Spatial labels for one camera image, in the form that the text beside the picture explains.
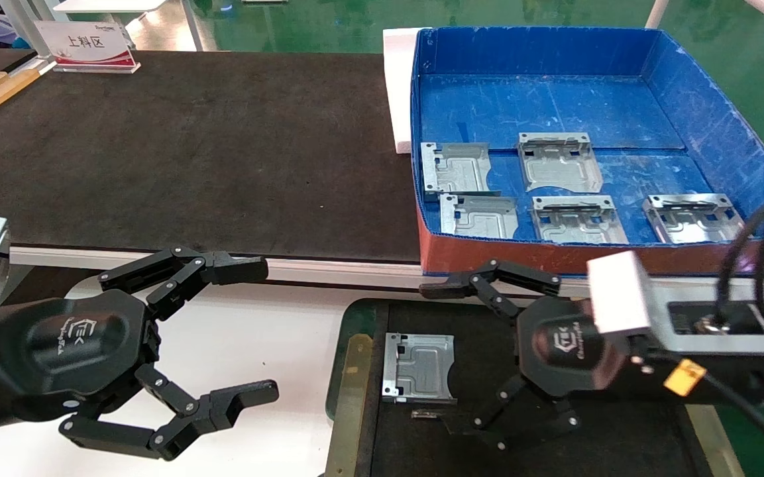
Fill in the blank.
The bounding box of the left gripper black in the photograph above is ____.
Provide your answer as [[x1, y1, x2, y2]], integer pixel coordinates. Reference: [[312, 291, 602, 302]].
[[0, 247, 280, 462]]

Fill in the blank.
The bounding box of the stamped sheet metal part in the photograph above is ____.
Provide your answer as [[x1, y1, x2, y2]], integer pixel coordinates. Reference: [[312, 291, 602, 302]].
[[439, 193, 520, 239], [518, 132, 604, 194], [421, 142, 494, 201], [642, 193, 747, 244], [530, 195, 629, 244], [382, 333, 457, 405]]

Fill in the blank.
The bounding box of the white red sign placard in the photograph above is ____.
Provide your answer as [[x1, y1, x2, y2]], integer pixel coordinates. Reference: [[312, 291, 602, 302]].
[[34, 20, 141, 74]]

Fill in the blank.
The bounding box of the blue cardboard parts box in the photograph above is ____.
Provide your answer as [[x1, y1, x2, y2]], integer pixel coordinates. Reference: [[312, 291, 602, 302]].
[[410, 26, 764, 278]]

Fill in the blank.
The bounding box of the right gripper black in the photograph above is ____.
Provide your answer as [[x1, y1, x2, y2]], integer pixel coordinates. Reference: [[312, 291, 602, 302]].
[[411, 258, 629, 452]]

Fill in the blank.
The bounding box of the aluminium conveyor frame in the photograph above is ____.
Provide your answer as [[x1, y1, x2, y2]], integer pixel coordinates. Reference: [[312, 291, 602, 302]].
[[9, 238, 764, 309]]

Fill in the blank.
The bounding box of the white foam block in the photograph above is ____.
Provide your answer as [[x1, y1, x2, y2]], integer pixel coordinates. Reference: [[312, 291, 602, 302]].
[[382, 28, 432, 154]]

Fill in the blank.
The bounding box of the brass rim strip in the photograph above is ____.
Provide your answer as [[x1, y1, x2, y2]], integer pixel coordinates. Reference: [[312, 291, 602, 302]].
[[324, 335, 373, 477], [686, 405, 747, 477]]

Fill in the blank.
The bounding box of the black camera cable yellow tag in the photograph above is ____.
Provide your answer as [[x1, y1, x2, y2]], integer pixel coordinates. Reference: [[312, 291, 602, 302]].
[[627, 204, 764, 464]]

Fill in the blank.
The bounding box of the black tray container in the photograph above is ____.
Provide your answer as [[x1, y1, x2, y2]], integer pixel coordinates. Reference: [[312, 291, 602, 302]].
[[324, 299, 747, 477]]

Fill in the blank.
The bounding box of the black conveyor belt mat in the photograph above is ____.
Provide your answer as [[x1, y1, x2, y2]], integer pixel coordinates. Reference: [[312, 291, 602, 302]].
[[0, 50, 423, 262]]

